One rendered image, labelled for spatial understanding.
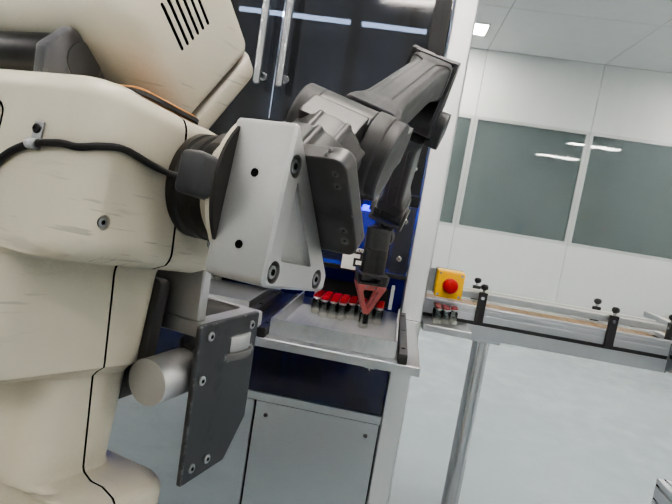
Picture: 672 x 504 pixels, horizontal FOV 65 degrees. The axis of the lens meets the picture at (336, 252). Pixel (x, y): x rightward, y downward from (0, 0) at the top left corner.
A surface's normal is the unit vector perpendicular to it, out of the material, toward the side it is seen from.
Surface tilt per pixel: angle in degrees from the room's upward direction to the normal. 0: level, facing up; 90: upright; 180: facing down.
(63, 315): 90
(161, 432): 90
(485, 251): 90
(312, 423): 90
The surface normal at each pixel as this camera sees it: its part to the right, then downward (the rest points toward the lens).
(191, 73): 0.90, 0.19
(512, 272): -0.12, 0.09
